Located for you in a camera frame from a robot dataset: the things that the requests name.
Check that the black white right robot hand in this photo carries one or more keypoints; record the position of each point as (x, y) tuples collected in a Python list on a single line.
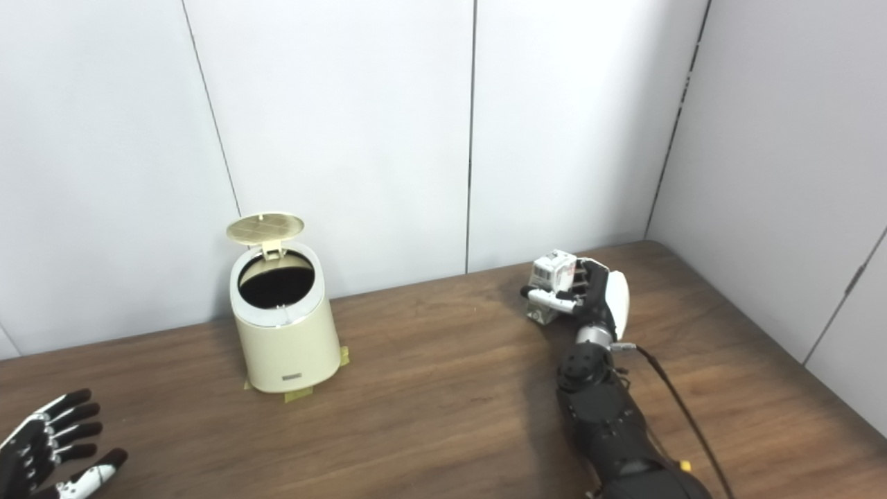
[(599, 294)]

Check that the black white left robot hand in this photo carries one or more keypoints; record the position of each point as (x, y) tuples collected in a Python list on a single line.
[(28, 457)]

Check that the white green milk carton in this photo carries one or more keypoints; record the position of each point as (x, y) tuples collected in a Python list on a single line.
[(551, 272)]

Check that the cream round bin lid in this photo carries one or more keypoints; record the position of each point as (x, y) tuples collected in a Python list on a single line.
[(265, 227)]

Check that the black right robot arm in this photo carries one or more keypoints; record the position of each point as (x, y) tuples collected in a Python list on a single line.
[(610, 423)]

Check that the cream-colored bin body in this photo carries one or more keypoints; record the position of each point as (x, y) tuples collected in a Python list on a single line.
[(287, 339)]

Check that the black wall panel hinge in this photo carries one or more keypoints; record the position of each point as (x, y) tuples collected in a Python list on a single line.
[(856, 278)]

